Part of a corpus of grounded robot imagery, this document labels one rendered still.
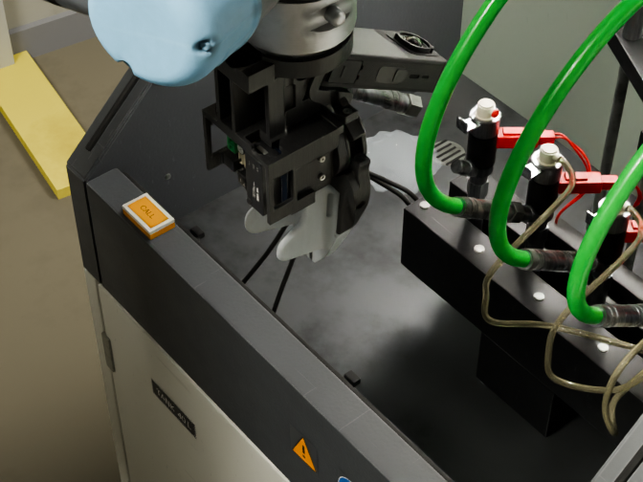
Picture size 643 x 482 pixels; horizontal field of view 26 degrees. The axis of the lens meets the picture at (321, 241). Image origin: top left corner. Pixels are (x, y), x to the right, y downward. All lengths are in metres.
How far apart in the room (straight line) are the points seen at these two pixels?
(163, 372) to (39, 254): 1.23
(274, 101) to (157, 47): 0.17
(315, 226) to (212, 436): 0.59
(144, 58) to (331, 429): 0.60
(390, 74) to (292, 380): 0.43
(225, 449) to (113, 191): 0.30
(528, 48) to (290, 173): 0.82
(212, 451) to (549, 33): 0.61
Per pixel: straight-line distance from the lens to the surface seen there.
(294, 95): 0.88
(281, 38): 0.83
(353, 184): 0.92
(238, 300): 1.33
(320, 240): 0.97
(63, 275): 2.70
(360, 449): 1.22
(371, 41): 0.93
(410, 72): 0.93
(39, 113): 3.03
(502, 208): 1.07
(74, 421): 2.47
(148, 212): 1.41
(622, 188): 1.01
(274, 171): 0.87
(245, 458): 1.46
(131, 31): 0.71
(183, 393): 1.52
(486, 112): 1.28
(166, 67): 0.71
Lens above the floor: 1.93
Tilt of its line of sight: 45 degrees down
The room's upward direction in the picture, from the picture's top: straight up
